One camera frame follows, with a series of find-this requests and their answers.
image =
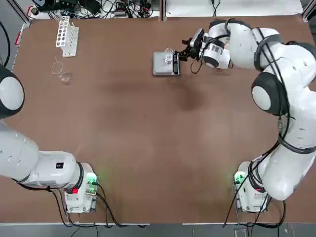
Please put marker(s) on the aluminium frame post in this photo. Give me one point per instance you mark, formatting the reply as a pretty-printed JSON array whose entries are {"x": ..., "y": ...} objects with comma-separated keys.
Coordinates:
[
  {"x": 24, "y": 17},
  {"x": 308, "y": 11}
]

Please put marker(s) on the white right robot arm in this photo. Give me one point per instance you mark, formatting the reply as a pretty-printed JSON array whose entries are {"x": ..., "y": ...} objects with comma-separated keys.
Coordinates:
[{"x": 284, "y": 61}]

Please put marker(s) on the aluminium profile mast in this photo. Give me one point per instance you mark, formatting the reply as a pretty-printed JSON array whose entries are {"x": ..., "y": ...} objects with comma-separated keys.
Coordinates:
[{"x": 162, "y": 10}]

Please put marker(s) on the large glass beaker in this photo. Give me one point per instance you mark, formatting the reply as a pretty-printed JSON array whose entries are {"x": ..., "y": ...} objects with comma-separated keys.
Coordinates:
[{"x": 66, "y": 78}]

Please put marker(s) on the white test tube rack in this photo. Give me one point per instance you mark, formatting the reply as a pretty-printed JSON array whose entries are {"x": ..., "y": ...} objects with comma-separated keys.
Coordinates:
[{"x": 61, "y": 32}]

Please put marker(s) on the silver digital balance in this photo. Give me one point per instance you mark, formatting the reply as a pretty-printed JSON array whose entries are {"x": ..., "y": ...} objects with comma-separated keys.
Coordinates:
[{"x": 160, "y": 66}]

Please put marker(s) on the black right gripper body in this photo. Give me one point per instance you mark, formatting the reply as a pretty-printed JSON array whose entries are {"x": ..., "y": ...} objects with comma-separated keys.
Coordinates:
[{"x": 192, "y": 51}]

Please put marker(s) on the black desk equipment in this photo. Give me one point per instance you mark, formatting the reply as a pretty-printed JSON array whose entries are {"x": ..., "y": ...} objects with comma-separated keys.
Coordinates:
[{"x": 64, "y": 5}]

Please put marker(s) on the small glass beaker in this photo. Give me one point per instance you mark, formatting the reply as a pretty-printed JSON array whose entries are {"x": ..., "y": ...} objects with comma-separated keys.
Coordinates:
[{"x": 168, "y": 60}]

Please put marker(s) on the black round can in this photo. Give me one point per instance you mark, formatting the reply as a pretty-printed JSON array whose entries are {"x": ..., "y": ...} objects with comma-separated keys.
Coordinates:
[{"x": 34, "y": 11}]

